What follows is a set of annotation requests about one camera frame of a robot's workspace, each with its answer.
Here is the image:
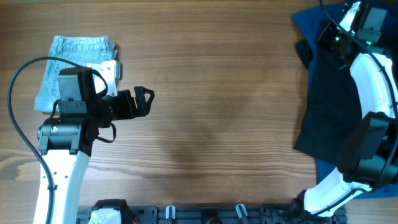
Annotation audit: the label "black shorts garment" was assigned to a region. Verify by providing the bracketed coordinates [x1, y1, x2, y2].
[293, 27, 398, 166]

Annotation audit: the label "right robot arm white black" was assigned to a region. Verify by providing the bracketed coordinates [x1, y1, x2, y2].
[291, 1, 397, 220]

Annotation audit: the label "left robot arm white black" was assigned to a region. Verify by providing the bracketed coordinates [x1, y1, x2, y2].
[34, 67, 155, 223]

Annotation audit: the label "blue garment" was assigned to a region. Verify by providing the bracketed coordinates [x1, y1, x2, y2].
[292, 0, 398, 200]

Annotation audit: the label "folded light blue jeans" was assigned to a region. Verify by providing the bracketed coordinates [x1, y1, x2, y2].
[34, 35, 118, 113]

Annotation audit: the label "black mounting rail base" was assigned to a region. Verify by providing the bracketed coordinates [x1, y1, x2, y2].
[76, 198, 347, 224]

